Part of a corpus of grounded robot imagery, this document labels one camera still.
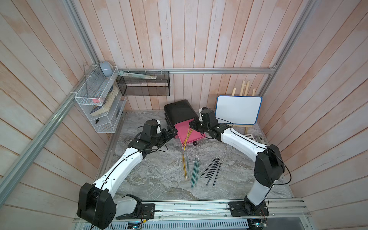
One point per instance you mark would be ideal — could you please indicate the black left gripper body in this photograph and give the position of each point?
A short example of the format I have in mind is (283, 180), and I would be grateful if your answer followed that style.
(162, 137)

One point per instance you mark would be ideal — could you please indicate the black stapler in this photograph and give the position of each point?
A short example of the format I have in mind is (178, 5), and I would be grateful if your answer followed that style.
(261, 140)

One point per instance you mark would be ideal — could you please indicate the yellow pencil bundle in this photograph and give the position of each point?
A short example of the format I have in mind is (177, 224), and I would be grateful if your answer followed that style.
(184, 166)

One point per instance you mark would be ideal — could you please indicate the white board with blue frame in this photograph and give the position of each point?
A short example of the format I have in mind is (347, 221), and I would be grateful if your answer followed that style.
(238, 110)

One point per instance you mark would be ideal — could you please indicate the black pencil bundle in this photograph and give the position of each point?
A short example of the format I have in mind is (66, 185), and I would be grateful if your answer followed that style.
(209, 171)

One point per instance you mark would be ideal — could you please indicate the white calculator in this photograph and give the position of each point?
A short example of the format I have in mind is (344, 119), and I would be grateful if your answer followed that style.
(250, 136)

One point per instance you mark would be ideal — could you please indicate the wooden easel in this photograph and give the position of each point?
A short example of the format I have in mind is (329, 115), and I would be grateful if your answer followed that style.
(245, 88)

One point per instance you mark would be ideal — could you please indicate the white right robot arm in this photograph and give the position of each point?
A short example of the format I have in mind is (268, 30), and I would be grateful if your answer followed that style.
(269, 166)

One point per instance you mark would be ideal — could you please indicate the black drawer cabinet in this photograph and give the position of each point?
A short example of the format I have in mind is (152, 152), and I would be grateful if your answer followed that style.
(178, 112)

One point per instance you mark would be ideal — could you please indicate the black wire mesh basket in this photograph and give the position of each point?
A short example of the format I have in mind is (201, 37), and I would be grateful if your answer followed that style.
(141, 87)

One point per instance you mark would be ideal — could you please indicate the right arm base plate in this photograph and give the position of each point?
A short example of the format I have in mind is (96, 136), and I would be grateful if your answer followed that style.
(247, 209)

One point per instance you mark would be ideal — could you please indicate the white wire mesh shelf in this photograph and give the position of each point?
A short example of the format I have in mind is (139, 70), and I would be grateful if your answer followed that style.
(96, 85)

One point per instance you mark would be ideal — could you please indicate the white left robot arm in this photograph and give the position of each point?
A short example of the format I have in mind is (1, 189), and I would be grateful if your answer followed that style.
(97, 204)

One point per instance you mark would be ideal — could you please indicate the grey computer mouse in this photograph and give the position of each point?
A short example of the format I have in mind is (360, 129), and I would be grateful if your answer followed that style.
(106, 68)

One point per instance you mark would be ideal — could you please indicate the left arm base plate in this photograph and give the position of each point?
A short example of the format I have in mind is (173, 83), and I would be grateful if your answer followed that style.
(142, 211)

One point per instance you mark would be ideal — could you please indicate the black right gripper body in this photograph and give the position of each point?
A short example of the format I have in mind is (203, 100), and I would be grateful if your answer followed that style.
(200, 127)

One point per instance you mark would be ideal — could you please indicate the book on shelf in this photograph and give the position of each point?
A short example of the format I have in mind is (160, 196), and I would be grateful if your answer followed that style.
(102, 109)

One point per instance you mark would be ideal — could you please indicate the green pencil bundle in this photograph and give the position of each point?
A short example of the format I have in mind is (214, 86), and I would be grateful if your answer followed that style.
(195, 172)

